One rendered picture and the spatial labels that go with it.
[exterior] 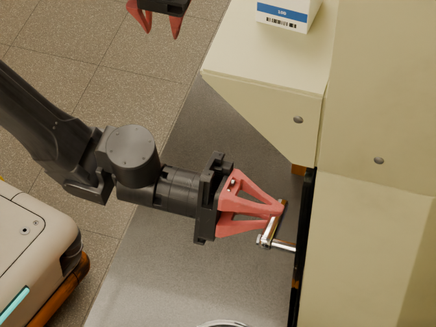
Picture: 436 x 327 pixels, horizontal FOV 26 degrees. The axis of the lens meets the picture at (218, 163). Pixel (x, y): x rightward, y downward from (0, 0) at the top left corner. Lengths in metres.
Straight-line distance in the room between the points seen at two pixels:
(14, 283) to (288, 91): 1.47
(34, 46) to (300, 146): 2.30
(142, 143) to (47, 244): 1.20
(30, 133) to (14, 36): 2.07
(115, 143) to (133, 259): 0.35
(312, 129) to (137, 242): 0.62
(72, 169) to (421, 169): 0.46
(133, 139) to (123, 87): 1.86
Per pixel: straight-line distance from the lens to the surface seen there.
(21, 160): 2.80
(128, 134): 1.10
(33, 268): 2.24
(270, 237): 1.09
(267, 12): 0.88
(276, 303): 1.36
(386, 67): 0.78
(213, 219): 1.13
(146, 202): 1.15
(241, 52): 0.86
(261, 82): 0.83
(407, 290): 1.02
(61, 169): 1.15
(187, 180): 1.14
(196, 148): 1.53
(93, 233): 2.60
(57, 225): 2.28
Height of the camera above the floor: 2.10
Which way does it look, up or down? 50 degrees down
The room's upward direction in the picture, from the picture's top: straight up
